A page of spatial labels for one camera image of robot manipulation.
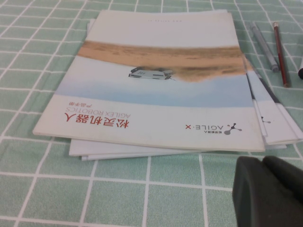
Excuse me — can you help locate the white marker with black cap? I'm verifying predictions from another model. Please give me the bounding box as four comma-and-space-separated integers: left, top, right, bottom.
296, 35, 303, 80

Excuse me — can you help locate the brochure with dark photo strip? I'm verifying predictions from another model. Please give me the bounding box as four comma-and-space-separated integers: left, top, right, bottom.
245, 53, 284, 138

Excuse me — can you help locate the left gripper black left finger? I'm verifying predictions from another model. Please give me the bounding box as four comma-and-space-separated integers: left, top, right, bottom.
232, 155, 303, 227

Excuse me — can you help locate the grey pen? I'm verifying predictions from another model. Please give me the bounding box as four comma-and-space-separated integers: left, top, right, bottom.
248, 21, 280, 73

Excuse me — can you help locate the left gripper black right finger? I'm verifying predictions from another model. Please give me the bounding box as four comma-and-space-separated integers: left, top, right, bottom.
263, 155, 303, 201

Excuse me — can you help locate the green white checkered tablecloth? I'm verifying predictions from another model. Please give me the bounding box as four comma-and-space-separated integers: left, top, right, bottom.
0, 0, 303, 227

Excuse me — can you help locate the brochure with desert photo cover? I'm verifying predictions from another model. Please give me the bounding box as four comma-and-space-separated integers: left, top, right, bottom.
32, 9, 266, 152

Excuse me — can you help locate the red and black pencil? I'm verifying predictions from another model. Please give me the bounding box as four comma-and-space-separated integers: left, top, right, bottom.
272, 21, 290, 88

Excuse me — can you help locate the white brochure with small logo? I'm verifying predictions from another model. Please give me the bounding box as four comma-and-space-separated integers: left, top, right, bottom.
254, 101, 303, 146

